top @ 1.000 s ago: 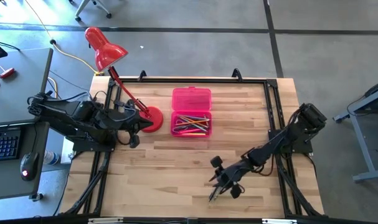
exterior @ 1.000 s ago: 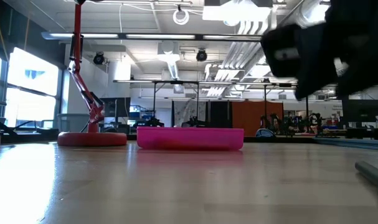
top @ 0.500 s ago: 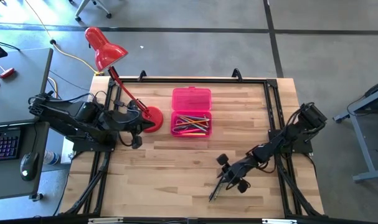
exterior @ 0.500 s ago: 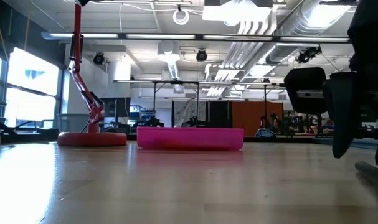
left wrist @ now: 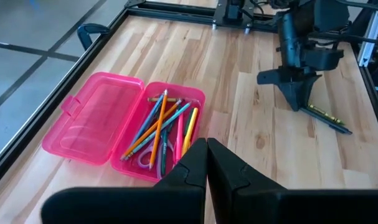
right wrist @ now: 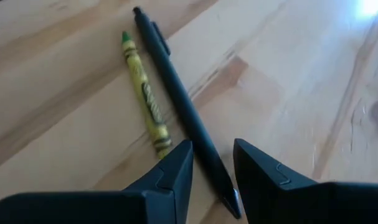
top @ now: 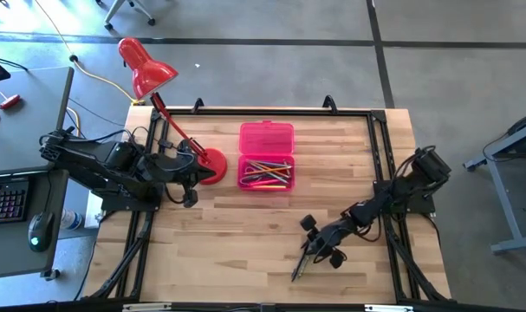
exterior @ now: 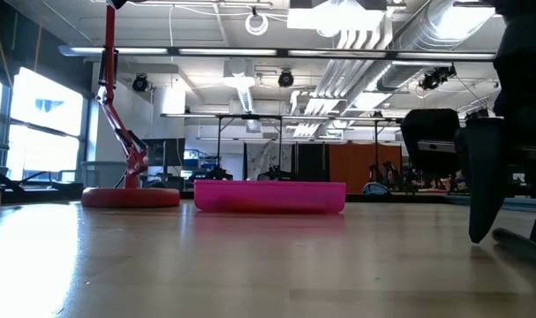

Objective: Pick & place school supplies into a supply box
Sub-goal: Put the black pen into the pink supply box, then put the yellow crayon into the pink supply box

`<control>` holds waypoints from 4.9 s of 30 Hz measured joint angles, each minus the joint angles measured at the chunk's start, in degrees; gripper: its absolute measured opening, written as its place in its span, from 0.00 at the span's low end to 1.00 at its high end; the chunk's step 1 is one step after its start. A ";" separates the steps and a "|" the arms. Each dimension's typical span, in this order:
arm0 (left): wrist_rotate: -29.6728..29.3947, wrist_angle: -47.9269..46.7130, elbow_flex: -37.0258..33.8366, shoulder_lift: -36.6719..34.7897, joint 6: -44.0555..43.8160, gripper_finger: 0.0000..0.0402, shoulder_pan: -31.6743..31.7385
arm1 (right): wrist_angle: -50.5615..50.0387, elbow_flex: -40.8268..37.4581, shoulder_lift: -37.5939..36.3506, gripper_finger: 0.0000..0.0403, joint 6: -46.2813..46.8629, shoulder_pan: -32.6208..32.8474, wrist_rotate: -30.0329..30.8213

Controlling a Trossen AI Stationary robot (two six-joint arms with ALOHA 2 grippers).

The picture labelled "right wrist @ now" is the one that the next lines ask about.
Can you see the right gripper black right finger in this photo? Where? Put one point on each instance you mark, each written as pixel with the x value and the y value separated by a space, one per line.
pixel 300 205

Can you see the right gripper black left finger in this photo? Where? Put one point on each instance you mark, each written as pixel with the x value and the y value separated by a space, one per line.
pixel 83 208

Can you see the yellow-green crayon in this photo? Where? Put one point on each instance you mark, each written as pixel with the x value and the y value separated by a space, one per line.
pixel 144 93

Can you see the matte black clip pen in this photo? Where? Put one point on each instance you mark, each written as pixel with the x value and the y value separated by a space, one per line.
pixel 177 93

